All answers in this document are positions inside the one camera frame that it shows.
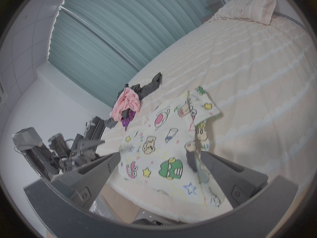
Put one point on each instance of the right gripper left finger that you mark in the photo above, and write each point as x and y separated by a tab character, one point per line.
83	183

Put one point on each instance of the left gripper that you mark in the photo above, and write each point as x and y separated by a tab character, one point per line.
80	150

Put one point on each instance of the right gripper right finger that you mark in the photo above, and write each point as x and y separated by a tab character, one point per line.
232	182

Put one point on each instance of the white printed pyjama top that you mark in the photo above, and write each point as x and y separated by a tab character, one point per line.
161	142

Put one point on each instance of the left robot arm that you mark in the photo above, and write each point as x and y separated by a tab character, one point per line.
37	145

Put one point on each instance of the pile of clothes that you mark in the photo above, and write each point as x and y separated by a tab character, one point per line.
128	100

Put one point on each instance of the grey garment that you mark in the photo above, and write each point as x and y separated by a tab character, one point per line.
89	124

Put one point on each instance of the blue-green curtain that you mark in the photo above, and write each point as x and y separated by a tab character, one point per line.
81	58
138	16

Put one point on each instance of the bed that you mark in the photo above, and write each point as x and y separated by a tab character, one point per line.
260	71

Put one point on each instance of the pink striped pillow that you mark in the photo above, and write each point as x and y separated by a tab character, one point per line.
245	6

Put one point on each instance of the grey bedside table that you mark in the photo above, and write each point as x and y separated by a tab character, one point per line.
211	6

